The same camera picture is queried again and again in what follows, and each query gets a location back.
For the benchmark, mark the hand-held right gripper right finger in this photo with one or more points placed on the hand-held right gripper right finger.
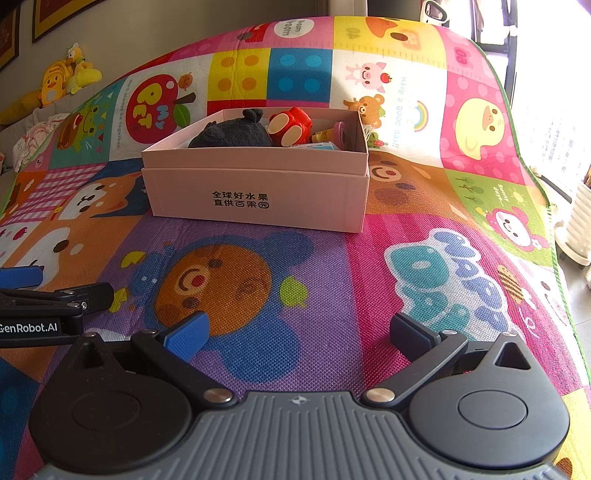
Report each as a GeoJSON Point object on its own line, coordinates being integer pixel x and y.
{"type": "Point", "coordinates": [411, 334]}

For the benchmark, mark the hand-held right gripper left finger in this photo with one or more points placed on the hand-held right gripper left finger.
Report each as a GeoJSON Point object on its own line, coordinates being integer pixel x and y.
{"type": "Point", "coordinates": [184, 337]}

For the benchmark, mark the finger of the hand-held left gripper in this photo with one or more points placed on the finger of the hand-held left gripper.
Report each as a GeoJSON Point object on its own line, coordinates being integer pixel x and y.
{"type": "Point", "coordinates": [69, 297]}
{"type": "Point", "coordinates": [21, 278]}

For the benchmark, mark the pink cardboard box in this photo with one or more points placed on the pink cardboard box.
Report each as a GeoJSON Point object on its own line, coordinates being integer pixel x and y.
{"type": "Point", "coordinates": [258, 194]}

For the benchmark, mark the black plush toy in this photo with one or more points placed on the black plush toy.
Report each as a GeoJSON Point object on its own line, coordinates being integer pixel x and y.
{"type": "Point", "coordinates": [231, 131]}

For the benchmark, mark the red hooded doll toy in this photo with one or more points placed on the red hooded doll toy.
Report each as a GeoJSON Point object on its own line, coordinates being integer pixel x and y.
{"type": "Point", "coordinates": [288, 127]}

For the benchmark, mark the colourful cartoon play mat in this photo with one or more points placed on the colourful cartoon play mat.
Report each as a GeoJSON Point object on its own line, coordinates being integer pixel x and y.
{"type": "Point", "coordinates": [415, 230]}

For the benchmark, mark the grey sofa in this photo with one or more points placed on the grey sofa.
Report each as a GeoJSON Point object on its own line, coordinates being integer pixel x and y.
{"type": "Point", "coordinates": [9, 143]}

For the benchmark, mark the pink white cloth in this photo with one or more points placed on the pink white cloth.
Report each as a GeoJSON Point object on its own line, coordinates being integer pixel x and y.
{"type": "Point", "coordinates": [37, 136]}

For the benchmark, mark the long yellow plush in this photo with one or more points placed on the long yellow plush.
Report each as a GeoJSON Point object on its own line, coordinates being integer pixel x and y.
{"type": "Point", "coordinates": [21, 108]}

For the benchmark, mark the white ribbed plant pot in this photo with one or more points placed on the white ribbed plant pot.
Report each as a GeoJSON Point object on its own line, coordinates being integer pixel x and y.
{"type": "Point", "coordinates": [577, 226]}

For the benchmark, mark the yellow and red toy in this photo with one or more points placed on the yellow and red toy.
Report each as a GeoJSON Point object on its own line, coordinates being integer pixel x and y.
{"type": "Point", "coordinates": [339, 130]}

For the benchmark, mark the yellow duck plush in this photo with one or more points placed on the yellow duck plush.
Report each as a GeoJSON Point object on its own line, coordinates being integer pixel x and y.
{"type": "Point", "coordinates": [83, 69]}

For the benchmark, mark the narrow framed wall picture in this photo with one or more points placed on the narrow framed wall picture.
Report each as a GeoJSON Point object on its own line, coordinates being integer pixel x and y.
{"type": "Point", "coordinates": [8, 37]}

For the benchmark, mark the large framed wall picture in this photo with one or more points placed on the large framed wall picture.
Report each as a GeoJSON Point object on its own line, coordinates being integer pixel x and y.
{"type": "Point", "coordinates": [64, 16]}

